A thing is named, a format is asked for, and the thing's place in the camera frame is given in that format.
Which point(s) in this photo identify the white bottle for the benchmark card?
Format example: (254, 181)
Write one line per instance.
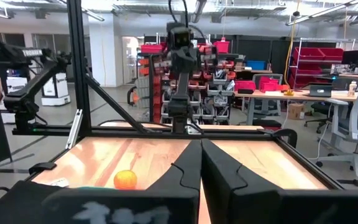
(352, 89)

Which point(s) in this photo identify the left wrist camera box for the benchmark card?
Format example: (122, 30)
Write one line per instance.
(180, 35)

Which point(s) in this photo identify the silver laptop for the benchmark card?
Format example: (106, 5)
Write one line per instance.
(320, 91)

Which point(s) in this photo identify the orange toy fruit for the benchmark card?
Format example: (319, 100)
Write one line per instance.
(125, 180)

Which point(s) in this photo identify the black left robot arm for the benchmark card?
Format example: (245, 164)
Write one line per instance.
(182, 90)

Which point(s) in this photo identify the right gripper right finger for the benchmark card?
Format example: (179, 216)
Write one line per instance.
(259, 205)

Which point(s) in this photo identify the rack with red bins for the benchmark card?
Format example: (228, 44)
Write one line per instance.
(213, 84)

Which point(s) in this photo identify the wooden desk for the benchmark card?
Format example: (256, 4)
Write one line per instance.
(291, 95)

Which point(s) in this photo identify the silver metal bracket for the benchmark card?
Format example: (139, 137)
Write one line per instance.
(74, 129)

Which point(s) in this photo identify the blue bin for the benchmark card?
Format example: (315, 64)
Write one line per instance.
(256, 64)

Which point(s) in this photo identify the white paper tag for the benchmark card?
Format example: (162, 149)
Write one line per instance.
(59, 182)

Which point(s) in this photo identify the shelf with red bins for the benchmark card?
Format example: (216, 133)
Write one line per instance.
(317, 59)

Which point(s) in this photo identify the black frame clip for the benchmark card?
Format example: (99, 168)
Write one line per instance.
(42, 167)

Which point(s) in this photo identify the black computer monitor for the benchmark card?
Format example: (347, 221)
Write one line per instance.
(352, 57)

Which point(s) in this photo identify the black aluminium table frame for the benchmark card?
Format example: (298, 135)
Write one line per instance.
(79, 62)

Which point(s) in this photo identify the white cabinet machine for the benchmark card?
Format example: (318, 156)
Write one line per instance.
(56, 88)

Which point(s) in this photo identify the cardboard box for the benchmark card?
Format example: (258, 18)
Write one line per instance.
(296, 111)

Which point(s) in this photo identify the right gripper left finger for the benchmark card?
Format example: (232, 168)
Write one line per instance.
(154, 205)

